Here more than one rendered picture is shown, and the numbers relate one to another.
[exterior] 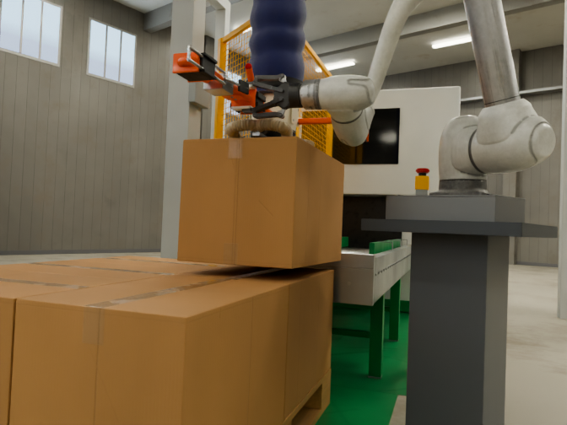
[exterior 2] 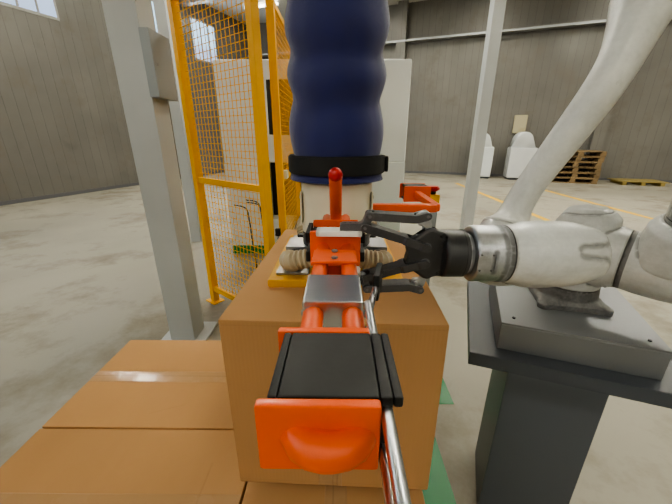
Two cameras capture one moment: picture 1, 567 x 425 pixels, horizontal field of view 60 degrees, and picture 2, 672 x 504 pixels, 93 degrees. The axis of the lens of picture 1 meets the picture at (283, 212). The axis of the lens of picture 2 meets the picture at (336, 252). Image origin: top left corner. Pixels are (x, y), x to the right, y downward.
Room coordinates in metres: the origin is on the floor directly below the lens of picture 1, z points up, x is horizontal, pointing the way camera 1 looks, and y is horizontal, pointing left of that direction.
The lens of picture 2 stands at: (1.08, 0.30, 1.29)
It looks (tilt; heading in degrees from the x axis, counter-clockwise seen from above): 20 degrees down; 342
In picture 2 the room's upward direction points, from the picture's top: straight up
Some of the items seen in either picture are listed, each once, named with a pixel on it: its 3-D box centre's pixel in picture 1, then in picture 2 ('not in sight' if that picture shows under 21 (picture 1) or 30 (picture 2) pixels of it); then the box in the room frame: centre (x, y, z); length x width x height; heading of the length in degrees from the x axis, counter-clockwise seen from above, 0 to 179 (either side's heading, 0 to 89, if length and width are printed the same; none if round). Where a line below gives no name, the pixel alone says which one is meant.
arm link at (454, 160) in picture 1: (465, 148); (582, 245); (1.67, -0.61, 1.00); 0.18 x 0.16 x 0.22; 24
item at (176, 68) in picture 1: (193, 67); (321, 388); (1.26, 0.25, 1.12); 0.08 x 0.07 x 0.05; 161
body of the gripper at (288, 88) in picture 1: (288, 95); (435, 252); (1.49, 0.00, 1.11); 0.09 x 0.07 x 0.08; 71
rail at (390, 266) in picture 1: (396, 264); not in sight; (3.15, -0.74, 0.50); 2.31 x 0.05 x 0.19; 161
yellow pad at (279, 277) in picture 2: not in sight; (299, 250); (1.86, 0.14, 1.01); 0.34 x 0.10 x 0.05; 161
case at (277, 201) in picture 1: (270, 207); (338, 327); (1.81, 0.05, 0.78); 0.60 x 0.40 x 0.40; 159
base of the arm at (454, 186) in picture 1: (463, 189); (562, 285); (1.70, -0.62, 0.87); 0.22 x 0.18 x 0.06; 147
